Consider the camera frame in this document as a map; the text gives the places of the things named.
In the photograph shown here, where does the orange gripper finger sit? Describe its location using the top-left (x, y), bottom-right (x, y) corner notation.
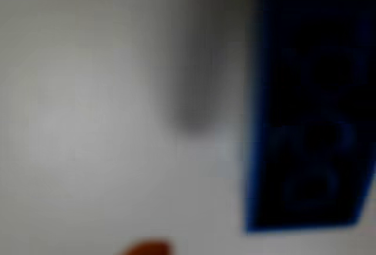
top-left (119, 239), bottom-right (174, 255)

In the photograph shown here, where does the blue toy brick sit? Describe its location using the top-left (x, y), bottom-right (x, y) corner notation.
top-left (243, 0), bottom-right (376, 234)

